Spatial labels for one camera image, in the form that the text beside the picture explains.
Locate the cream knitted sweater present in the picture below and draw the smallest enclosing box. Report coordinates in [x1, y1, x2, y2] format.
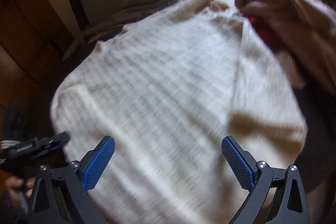
[51, 0, 307, 223]

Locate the grey cloth on bed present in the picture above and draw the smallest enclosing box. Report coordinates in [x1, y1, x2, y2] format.
[84, 0, 180, 44]

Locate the person's left hand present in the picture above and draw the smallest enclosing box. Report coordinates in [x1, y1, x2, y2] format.
[5, 176, 35, 201]

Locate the black post behind cushion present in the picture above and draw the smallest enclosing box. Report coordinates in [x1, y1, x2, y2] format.
[69, 0, 89, 31]

